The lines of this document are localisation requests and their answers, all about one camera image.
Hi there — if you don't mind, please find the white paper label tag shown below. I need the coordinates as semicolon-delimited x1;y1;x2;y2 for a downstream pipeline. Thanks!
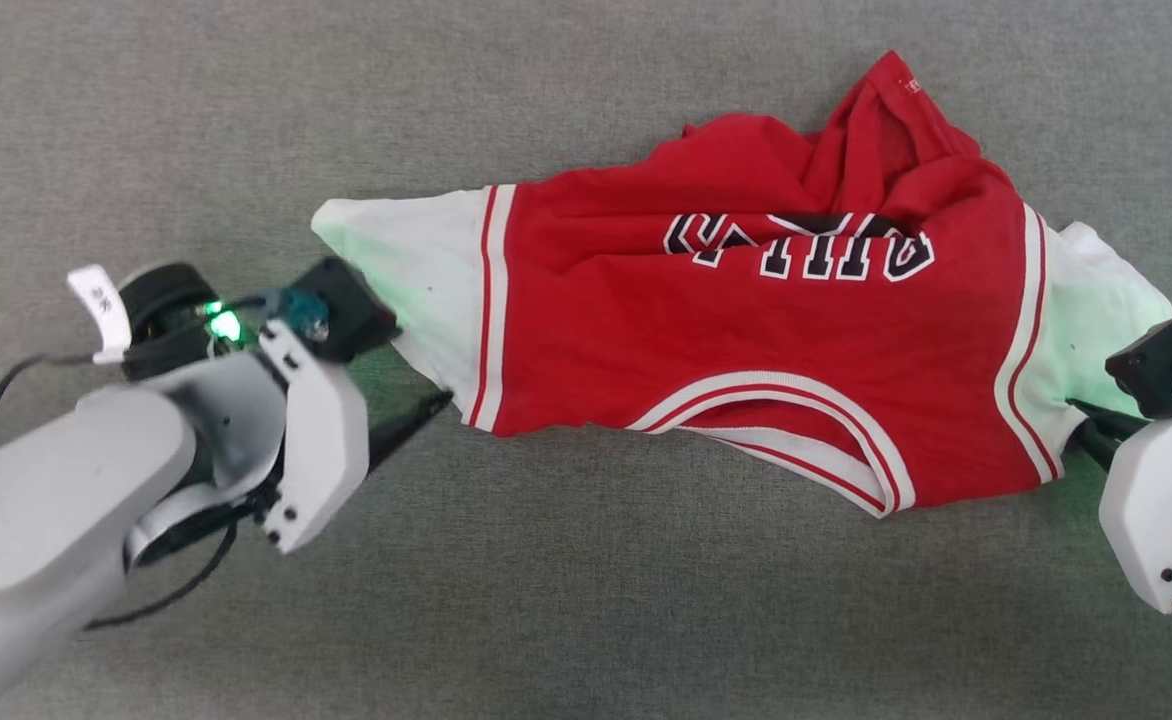
68;264;134;364

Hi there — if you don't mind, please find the red and white basketball jersey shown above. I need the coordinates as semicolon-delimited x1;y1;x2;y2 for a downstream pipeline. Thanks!
311;50;1172;519

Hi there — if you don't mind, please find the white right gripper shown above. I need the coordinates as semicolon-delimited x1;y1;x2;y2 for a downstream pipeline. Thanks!
1066;388;1172;615

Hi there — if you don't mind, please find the grey fabric sofa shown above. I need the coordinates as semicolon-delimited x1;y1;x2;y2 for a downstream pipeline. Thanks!
0;0;1172;720

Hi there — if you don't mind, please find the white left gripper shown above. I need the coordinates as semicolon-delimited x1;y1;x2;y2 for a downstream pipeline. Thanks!
256;320;454;556

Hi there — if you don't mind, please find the teal left camera connector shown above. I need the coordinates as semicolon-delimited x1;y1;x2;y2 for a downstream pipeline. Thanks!
279;288;333;342

